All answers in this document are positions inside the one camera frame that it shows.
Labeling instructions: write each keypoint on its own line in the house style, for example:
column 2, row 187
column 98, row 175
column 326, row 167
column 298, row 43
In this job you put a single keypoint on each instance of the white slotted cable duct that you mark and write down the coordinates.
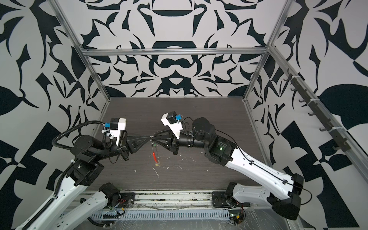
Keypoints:
column 194, row 214

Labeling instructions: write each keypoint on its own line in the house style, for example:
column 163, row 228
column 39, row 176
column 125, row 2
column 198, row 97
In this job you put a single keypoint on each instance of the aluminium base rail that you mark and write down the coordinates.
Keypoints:
column 172, row 197

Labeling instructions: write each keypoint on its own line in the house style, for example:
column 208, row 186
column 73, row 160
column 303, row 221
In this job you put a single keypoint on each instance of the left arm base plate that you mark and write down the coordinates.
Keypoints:
column 125, row 200

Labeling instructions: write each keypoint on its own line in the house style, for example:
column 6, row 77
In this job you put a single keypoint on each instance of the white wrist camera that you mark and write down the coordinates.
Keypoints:
column 114, row 128
column 174, row 121

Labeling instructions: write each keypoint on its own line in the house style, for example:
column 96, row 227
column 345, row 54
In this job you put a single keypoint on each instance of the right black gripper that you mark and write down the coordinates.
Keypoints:
column 174, row 143

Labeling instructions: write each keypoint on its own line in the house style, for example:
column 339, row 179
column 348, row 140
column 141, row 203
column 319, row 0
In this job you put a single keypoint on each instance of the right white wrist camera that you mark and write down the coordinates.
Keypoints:
column 174, row 121

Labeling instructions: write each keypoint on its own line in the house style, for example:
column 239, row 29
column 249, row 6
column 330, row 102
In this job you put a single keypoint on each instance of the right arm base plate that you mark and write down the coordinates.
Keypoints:
column 220, row 201

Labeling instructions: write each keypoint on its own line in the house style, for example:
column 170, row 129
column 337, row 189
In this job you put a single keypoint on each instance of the small circuit board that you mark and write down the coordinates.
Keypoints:
column 236, row 216

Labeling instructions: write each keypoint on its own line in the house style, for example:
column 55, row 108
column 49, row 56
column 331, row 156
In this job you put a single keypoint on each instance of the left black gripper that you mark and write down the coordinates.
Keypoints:
column 125, row 146

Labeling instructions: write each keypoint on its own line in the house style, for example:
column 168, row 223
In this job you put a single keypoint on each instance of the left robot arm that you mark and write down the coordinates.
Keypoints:
column 76, row 178

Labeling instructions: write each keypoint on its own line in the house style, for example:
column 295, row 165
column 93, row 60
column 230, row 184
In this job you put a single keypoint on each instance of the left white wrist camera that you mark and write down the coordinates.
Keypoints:
column 114, row 128

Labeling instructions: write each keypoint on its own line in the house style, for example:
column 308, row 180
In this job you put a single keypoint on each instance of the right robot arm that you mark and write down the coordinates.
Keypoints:
column 280, row 191

